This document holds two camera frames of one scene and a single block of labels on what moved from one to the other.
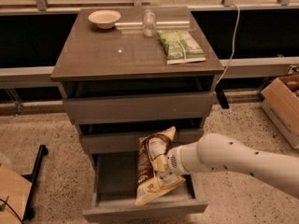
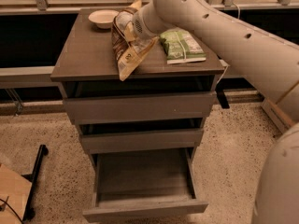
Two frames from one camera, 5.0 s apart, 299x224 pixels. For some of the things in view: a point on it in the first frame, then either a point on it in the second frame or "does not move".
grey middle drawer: (128, 143) does not move
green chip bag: (180, 47) does not move
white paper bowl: (105, 19) does not move
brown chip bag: (149, 184) -> (129, 54)
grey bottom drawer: (116, 176) does not move
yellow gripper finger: (160, 163) -> (129, 31)
